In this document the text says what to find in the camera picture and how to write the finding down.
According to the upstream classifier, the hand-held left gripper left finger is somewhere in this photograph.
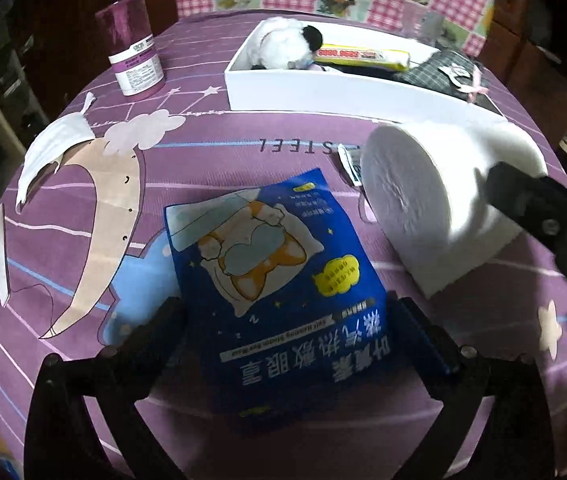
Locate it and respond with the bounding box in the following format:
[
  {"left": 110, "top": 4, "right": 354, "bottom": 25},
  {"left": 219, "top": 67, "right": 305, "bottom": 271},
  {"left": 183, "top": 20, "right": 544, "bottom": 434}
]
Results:
[{"left": 23, "top": 296, "right": 187, "bottom": 480}]

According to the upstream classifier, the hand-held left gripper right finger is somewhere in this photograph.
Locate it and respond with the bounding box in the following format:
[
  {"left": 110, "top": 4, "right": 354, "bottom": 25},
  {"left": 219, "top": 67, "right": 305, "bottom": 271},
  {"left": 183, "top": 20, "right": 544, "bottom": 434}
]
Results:
[{"left": 387, "top": 296, "right": 557, "bottom": 480}]

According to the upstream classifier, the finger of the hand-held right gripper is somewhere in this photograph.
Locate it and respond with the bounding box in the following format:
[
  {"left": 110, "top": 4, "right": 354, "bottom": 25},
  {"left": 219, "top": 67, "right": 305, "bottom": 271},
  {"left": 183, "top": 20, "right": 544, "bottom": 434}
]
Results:
[{"left": 486, "top": 161, "right": 567, "bottom": 350}]

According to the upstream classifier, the blue printed packet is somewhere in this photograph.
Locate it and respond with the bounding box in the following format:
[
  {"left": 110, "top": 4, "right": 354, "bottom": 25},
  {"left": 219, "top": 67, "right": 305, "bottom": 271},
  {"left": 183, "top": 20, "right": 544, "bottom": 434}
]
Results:
[{"left": 163, "top": 167, "right": 389, "bottom": 428}]

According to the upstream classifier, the white toilet paper roll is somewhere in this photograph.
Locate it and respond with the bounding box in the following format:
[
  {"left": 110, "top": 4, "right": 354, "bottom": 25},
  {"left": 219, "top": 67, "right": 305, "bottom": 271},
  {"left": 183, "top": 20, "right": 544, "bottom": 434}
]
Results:
[{"left": 358, "top": 121, "right": 549, "bottom": 296}]

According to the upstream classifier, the grey plaid pouch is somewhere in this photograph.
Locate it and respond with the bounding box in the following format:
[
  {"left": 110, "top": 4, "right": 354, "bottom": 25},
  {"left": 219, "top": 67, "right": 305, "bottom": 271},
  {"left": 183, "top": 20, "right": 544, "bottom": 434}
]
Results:
[{"left": 396, "top": 47, "right": 491, "bottom": 106}]

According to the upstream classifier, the yellow packet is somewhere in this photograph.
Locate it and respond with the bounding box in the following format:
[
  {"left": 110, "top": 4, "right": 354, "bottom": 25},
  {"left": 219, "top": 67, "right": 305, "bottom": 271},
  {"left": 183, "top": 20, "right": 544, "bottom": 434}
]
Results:
[{"left": 313, "top": 42, "right": 411, "bottom": 73}]

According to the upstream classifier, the white box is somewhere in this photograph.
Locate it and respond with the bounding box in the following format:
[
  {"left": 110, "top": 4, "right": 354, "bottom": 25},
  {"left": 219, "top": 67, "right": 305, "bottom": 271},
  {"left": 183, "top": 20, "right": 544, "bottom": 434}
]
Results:
[{"left": 224, "top": 17, "right": 509, "bottom": 128}]

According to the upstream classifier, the white plush toy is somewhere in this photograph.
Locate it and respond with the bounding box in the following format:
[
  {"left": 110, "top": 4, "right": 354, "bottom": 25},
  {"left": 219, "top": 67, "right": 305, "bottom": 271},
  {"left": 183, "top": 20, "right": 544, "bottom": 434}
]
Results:
[{"left": 249, "top": 16, "right": 325, "bottom": 71}]

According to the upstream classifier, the purple printed tablecloth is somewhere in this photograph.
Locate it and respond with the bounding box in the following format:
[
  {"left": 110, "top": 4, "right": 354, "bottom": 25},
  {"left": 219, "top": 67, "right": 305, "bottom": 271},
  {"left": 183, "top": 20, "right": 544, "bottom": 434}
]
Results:
[{"left": 0, "top": 10, "right": 567, "bottom": 480}]

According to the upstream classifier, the small white sachet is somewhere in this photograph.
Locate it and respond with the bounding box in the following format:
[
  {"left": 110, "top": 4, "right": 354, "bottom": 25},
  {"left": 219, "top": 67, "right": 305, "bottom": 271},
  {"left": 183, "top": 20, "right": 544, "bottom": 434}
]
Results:
[{"left": 337, "top": 142, "right": 364, "bottom": 188}]

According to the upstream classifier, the white face mask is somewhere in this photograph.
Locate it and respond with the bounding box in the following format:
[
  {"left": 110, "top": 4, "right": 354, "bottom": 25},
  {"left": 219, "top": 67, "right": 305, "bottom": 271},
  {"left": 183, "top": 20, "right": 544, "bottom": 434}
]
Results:
[{"left": 14, "top": 92, "right": 98, "bottom": 211}]

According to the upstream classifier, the clear glass cup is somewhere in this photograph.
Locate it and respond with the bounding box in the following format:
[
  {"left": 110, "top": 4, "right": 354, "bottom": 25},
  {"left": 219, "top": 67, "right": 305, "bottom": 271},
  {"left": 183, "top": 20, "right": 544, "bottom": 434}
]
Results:
[{"left": 403, "top": 7, "right": 444, "bottom": 46}]

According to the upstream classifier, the purple can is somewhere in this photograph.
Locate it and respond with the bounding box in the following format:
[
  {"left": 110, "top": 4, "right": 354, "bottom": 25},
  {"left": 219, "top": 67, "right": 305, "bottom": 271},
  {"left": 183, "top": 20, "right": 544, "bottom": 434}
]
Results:
[{"left": 94, "top": 0, "right": 166, "bottom": 98}]

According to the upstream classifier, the dark wooden cabinet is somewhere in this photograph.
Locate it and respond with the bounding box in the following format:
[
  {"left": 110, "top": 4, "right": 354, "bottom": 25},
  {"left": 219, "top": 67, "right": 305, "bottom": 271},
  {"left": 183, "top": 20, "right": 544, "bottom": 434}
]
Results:
[{"left": 13, "top": 0, "right": 179, "bottom": 86}]

